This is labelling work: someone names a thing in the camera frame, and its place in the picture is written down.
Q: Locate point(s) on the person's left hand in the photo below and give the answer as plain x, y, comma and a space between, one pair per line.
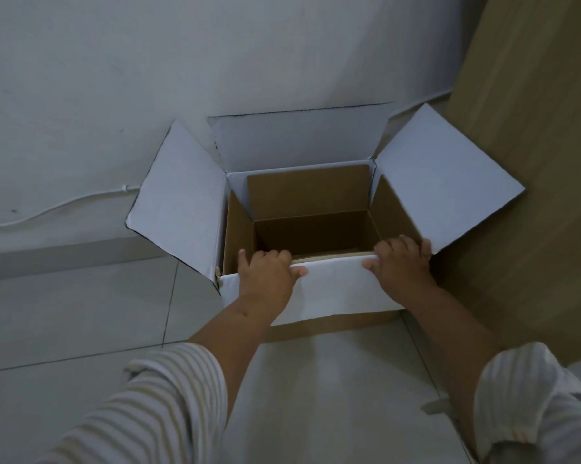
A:
266, 285

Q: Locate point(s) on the person's right hand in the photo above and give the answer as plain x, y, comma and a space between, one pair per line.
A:
401, 273

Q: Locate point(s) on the person's left little finger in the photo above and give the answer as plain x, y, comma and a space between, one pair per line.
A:
243, 259

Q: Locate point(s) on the person's left thumb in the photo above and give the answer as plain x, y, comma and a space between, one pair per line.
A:
299, 273

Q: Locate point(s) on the person's right thumb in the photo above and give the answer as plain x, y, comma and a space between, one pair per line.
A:
370, 264

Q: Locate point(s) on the person's right little finger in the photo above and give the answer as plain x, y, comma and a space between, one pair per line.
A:
426, 248

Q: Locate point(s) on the white cardboard box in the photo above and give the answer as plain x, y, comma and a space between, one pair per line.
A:
329, 207

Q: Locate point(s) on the person's right forearm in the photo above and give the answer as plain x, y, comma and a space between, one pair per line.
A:
450, 352

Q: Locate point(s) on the person's left forearm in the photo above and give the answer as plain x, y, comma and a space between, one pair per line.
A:
242, 343

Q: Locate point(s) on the wooden cabinet panel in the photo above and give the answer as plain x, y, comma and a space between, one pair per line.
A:
532, 164

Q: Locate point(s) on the person's left striped sleeve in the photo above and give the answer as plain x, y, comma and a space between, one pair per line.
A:
150, 410

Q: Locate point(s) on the person's striped sleeve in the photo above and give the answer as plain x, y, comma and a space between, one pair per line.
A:
532, 405
150, 410

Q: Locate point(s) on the person's right striped sleeve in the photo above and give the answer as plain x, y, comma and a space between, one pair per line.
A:
532, 405

